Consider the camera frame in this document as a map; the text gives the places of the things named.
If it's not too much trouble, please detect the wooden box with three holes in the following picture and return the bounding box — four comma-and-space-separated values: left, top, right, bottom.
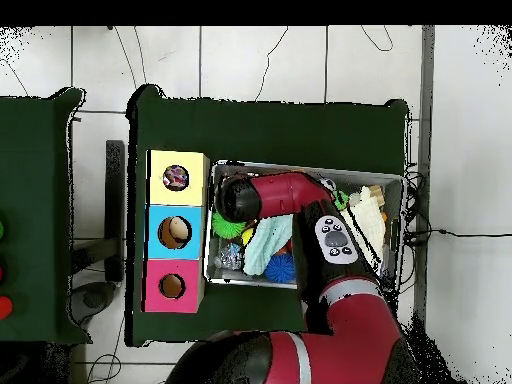
141, 149, 211, 314

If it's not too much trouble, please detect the black flat stand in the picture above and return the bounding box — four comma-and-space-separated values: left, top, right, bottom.
104, 139, 126, 283

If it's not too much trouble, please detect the grey round base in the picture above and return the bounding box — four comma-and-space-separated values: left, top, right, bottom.
67, 280, 117, 325

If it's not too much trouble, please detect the dark green table cloth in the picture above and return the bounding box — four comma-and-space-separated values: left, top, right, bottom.
124, 83, 410, 357
0, 86, 93, 347

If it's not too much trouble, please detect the multicolour spotted cloth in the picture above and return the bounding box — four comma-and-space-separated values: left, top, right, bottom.
162, 164, 190, 192

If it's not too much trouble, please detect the blue spiky ball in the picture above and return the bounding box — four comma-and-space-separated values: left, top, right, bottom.
263, 253, 296, 284

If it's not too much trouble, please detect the light blue cloth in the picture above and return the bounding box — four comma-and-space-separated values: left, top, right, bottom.
242, 214, 295, 277

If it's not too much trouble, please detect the clear mesh bin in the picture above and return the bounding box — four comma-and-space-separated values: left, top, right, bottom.
202, 159, 407, 297

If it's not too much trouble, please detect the green spiky ball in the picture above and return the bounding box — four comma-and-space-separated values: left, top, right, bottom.
211, 211, 246, 240

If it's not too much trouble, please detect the black cable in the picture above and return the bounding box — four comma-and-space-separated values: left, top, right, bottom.
403, 228, 512, 241

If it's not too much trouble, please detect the cream white cloth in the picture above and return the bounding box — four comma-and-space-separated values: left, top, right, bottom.
339, 185, 388, 281

